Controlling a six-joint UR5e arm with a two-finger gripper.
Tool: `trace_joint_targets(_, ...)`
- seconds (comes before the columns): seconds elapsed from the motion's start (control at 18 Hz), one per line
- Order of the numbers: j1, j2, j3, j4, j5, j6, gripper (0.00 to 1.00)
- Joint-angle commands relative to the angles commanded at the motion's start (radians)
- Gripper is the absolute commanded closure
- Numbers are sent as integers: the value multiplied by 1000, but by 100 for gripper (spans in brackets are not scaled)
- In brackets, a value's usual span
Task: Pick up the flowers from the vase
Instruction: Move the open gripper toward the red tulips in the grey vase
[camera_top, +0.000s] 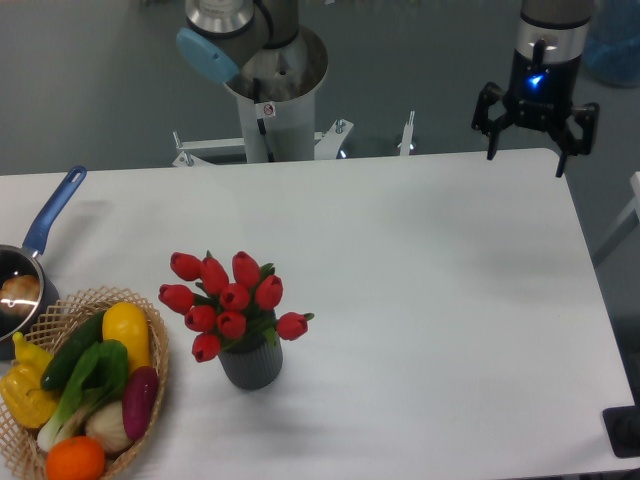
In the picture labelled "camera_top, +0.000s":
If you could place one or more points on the green cucumber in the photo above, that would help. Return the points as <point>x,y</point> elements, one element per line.
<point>61,367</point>

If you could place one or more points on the white furniture leg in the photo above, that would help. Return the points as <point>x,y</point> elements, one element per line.
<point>622,226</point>

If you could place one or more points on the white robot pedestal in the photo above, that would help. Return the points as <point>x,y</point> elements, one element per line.
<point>276,98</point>

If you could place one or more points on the beige garlic bulb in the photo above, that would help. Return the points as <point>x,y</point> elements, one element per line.
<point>106,426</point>

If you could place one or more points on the orange fruit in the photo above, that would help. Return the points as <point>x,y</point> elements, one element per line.
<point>79,457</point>

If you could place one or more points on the red tulip bouquet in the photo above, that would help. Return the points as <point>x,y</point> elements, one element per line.
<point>230,311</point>

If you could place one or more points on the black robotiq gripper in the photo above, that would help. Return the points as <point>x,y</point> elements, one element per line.
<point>539,87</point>

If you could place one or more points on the green bok choy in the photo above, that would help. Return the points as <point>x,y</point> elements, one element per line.
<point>99,377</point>

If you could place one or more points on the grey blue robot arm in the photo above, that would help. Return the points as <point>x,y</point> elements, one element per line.
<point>220,37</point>

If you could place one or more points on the yellow squash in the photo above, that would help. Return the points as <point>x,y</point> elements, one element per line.
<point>127,323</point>

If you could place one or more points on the white metal base frame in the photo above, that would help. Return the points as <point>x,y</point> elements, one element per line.
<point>328,145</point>

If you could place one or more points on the yellow bell pepper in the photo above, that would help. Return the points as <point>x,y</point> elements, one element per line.
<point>29,404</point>

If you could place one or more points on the purple sweet potato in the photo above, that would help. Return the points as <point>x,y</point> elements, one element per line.
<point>138,401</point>

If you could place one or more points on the bread roll in pan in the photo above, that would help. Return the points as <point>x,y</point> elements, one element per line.
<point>20,295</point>

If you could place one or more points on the blue translucent container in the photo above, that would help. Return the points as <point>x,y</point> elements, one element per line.
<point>611,52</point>

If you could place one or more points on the blue handled saucepan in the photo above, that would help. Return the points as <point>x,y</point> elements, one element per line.
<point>24,260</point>

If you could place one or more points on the dark grey ribbed vase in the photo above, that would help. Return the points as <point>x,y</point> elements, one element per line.
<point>254,367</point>

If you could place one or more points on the black device at edge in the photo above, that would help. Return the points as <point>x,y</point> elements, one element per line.
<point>622,426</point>

